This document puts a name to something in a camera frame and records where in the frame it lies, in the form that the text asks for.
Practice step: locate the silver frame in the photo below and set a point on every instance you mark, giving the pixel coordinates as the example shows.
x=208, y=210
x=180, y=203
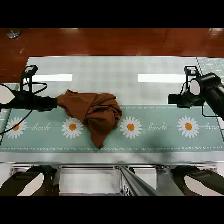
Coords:
x=113, y=176

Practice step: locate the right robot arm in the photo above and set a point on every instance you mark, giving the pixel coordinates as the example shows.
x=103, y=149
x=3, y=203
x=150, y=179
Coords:
x=213, y=90

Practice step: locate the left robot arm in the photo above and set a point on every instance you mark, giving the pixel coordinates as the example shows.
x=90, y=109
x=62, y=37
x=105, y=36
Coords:
x=13, y=101

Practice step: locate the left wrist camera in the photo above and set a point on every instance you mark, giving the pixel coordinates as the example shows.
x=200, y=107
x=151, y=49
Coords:
x=28, y=75

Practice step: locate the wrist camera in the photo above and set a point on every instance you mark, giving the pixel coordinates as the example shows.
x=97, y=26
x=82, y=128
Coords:
x=28, y=75
x=190, y=71

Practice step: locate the brown T-shirt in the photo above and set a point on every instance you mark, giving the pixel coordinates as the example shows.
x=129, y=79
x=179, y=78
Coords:
x=96, y=113

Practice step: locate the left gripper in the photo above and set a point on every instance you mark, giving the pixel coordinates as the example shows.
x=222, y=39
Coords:
x=45, y=102

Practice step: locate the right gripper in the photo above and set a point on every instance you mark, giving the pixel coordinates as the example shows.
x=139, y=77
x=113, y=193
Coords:
x=186, y=99

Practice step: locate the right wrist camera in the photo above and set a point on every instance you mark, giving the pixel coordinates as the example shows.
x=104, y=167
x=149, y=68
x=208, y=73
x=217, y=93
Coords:
x=190, y=71

